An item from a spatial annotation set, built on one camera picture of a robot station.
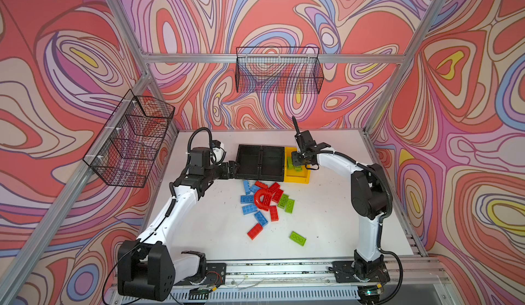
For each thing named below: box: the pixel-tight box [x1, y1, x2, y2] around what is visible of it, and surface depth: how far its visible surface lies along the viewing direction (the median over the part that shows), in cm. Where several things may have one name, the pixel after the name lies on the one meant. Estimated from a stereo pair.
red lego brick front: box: [246, 222, 264, 241], surface depth 84 cm
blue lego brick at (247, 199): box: [239, 194, 255, 204], surface depth 93 cm
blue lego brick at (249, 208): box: [241, 203, 258, 216], surface depth 90 cm
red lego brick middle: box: [269, 205, 279, 222], surface depth 89 cm
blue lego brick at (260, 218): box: [254, 210, 268, 227], surface depth 88 cm
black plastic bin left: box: [234, 144, 262, 180], surface depth 103 cm
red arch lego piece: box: [253, 188, 273, 212], surface depth 91 cm
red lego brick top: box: [268, 181, 284, 204], surface depth 95 cm
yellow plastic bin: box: [284, 146, 312, 184], surface depth 99 cm
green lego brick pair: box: [277, 193, 295, 215], surface depth 93 cm
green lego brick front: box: [288, 230, 307, 247], surface depth 84 cm
